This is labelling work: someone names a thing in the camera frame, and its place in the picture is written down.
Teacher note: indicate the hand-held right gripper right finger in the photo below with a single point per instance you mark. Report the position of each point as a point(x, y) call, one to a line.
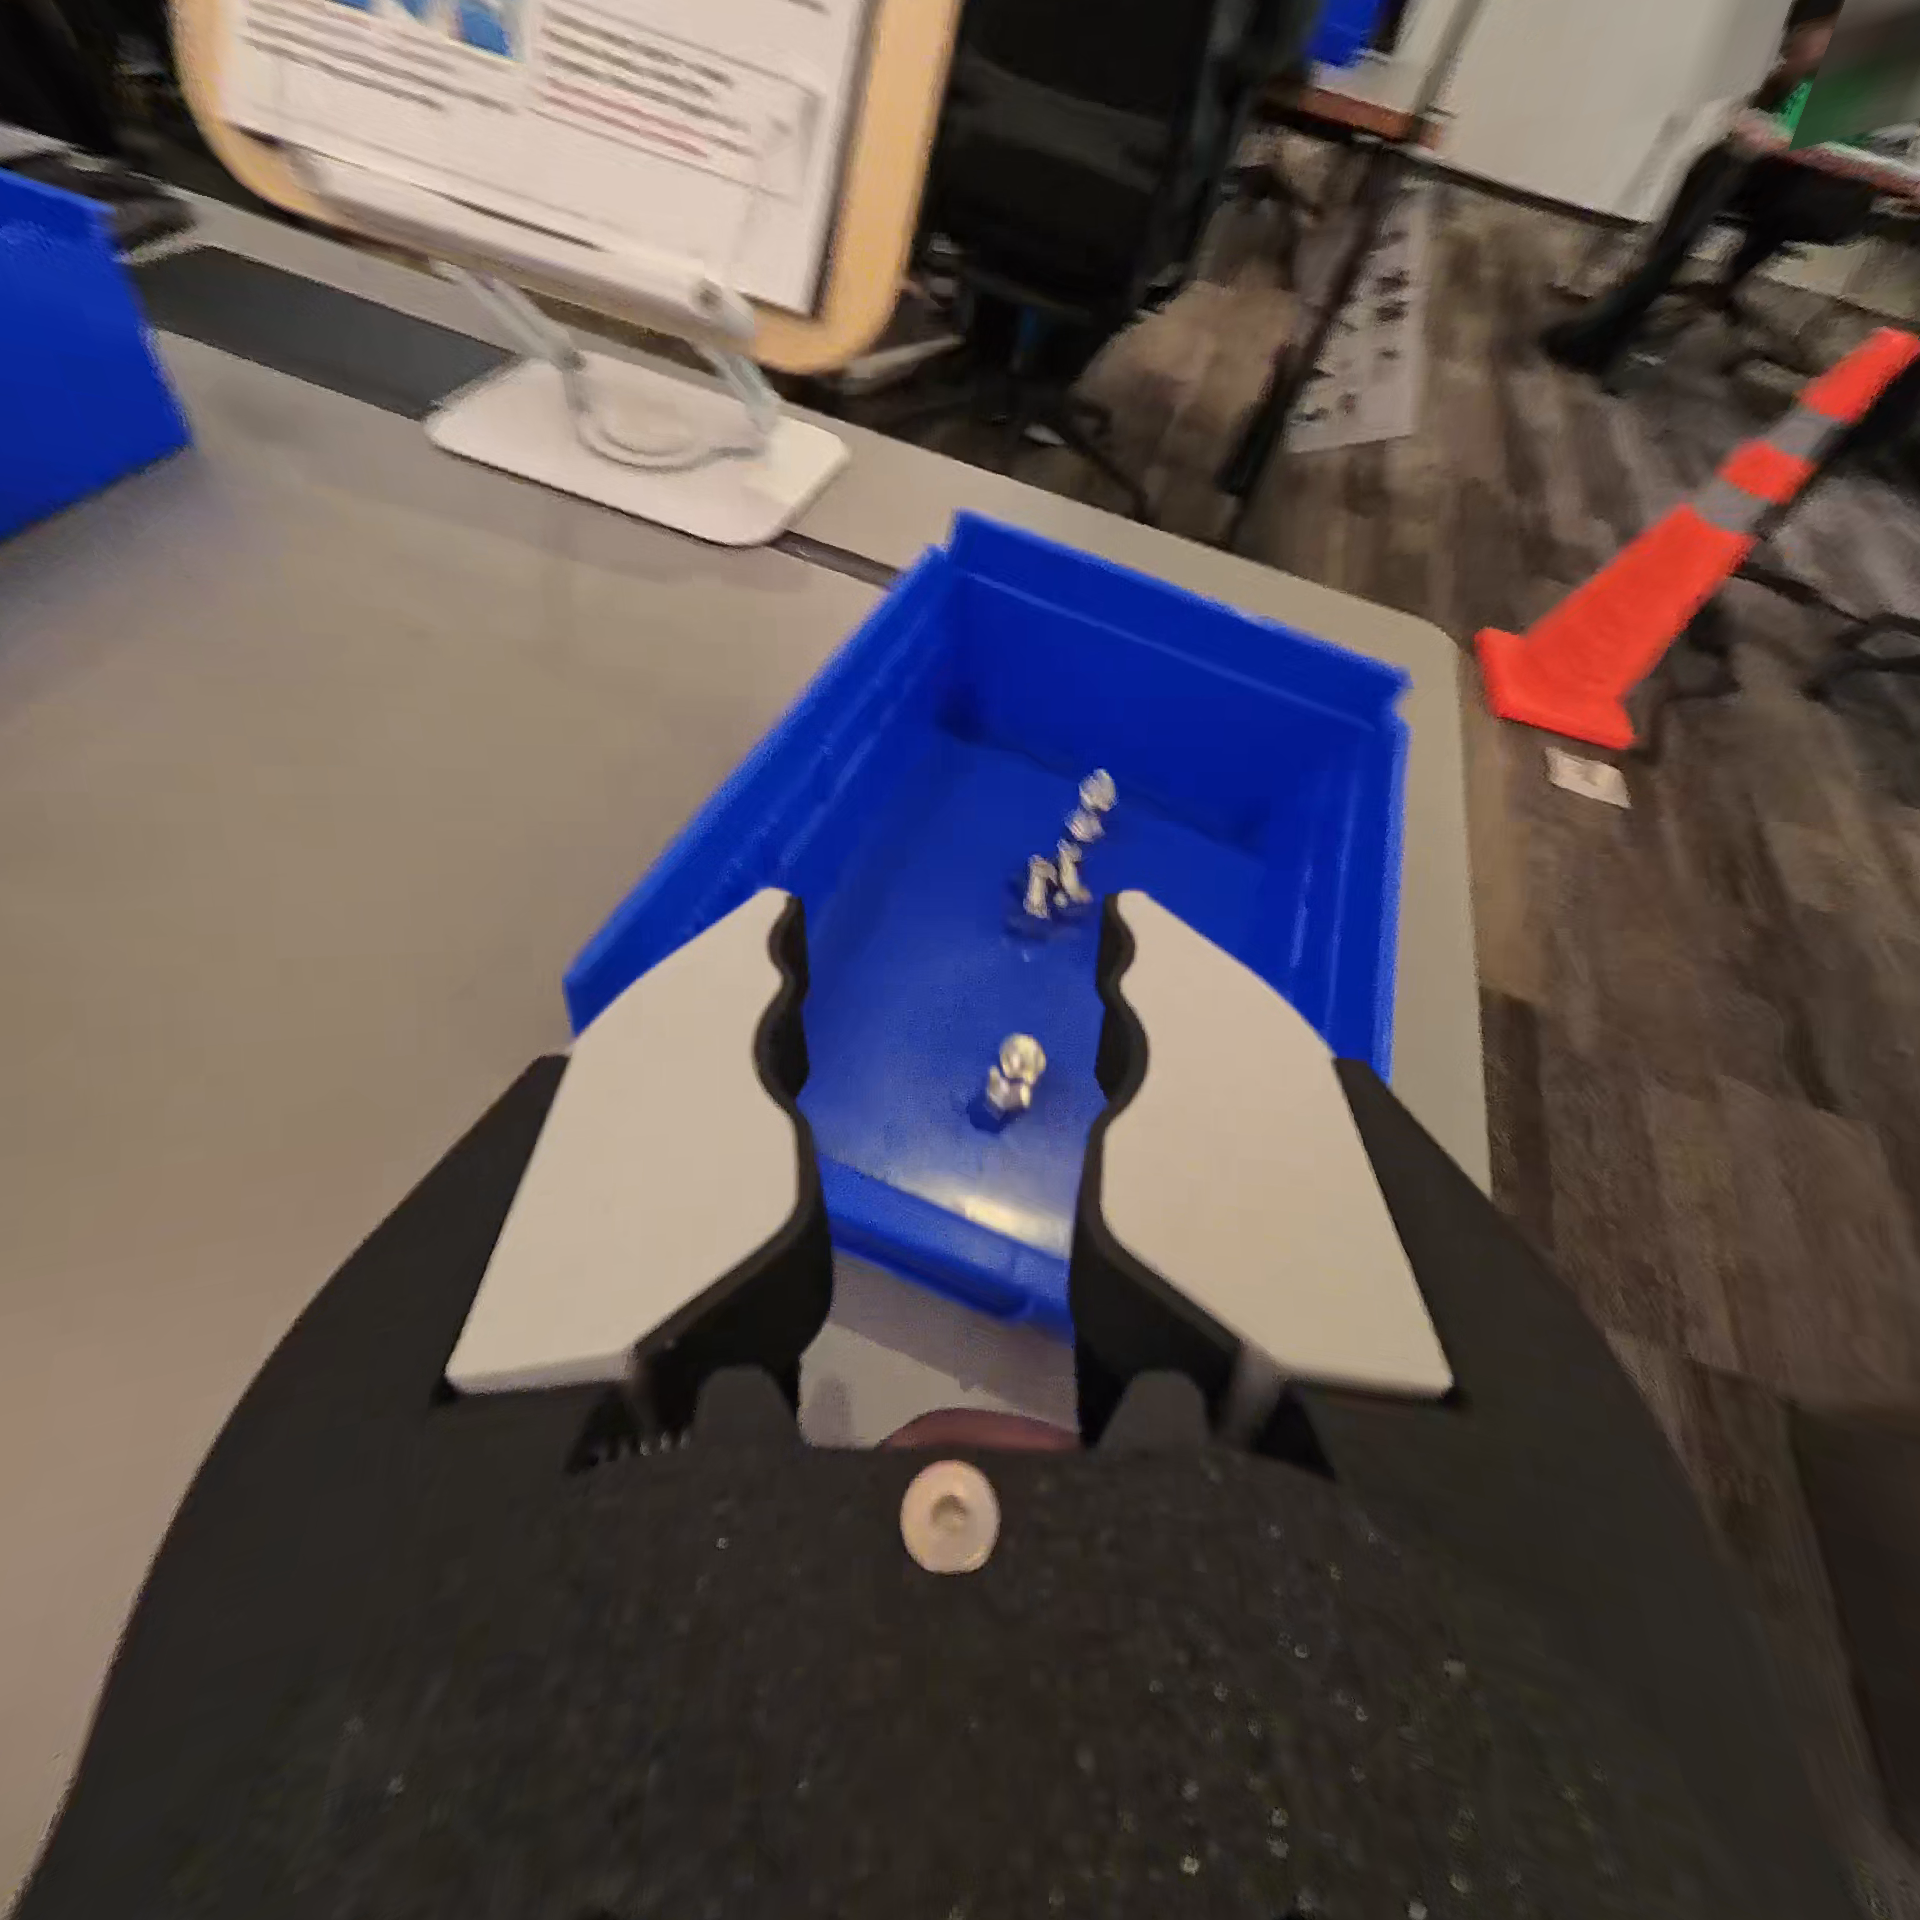
point(1277, 1185)

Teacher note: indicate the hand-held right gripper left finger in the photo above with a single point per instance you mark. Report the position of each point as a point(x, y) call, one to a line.
point(629, 1170)

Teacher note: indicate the blue plastic bin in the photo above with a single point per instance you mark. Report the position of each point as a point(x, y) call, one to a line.
point(932, 973)
point(76, 375)

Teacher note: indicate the small white paper card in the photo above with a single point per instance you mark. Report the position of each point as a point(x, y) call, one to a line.
point(1588, 778)

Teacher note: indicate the orange traffic cone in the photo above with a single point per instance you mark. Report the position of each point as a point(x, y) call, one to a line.
point(1621, 616)

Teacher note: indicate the white board stand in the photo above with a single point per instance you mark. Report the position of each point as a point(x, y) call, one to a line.
point(511, 427)

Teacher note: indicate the wooden display board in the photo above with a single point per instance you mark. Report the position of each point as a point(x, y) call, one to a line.
point(885, 224)

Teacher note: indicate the black office chair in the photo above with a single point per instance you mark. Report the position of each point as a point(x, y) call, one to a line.
point(1079, 149)

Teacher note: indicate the printed instruction sheet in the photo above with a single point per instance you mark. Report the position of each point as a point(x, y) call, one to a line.
point(629, 90)

